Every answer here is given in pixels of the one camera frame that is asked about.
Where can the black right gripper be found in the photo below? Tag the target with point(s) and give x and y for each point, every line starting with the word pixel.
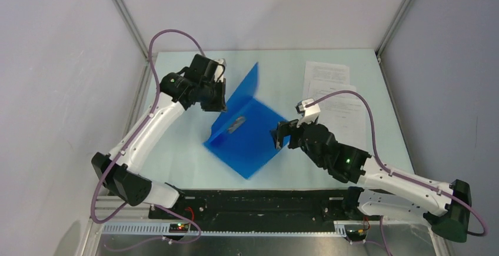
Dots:
pixel 283 129

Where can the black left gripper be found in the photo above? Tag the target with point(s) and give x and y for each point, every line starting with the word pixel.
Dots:
pixel 219 105

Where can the blue plastic folder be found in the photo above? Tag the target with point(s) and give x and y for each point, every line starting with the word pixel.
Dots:
pixel 241 136

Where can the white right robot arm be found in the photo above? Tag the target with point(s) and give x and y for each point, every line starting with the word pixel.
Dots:
pixel 444 204

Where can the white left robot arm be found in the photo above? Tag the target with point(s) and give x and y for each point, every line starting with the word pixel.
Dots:
pixel 120 168

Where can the bottom white paper sheet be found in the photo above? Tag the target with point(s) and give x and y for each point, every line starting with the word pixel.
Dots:
pixel 345 117

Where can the top white paper sheet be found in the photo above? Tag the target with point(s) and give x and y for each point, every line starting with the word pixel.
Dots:
pixel 336 73

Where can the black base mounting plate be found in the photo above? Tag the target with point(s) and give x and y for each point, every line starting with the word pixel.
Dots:
pixel 269 210

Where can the right controller board with leds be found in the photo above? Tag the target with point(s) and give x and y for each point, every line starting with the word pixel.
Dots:
pixel 355 235

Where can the controller board with leds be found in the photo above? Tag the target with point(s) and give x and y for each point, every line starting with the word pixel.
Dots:
pixel 178 228
pixel 355 235

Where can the left controller board with leds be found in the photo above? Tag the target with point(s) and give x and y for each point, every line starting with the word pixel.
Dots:
pixel 178 228

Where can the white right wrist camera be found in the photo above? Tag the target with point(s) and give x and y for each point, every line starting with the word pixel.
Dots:
pixel 309 111

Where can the grey slotted cable duct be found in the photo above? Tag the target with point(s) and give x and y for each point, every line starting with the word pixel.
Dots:
pixel 166 229

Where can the left aluminium frame post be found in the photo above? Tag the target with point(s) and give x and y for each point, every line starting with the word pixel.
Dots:
pixel 131 26

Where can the aluminium frame post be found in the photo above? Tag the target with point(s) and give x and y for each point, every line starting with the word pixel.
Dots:
pixel 393 27
pixel 131 26

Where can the right aluminium frame post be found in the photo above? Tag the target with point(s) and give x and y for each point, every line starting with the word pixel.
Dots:
pixel 393 27

